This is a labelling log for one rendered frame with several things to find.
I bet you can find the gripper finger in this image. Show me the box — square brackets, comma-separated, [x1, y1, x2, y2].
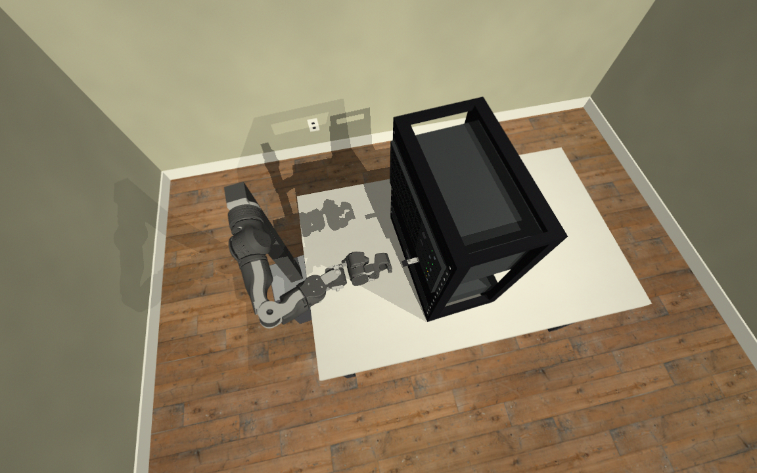
[354, 253, 392, 277]
[368, 264, 392, 281]

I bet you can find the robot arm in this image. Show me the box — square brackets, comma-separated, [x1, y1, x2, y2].
[227, 198, 347, 328]

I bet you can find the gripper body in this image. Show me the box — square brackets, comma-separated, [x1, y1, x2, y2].
[338, 252, 369, 286]

